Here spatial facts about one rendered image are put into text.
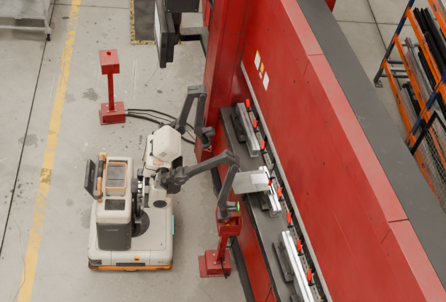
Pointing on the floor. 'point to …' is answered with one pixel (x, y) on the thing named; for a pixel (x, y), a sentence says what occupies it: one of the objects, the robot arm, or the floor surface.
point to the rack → (413, 72)
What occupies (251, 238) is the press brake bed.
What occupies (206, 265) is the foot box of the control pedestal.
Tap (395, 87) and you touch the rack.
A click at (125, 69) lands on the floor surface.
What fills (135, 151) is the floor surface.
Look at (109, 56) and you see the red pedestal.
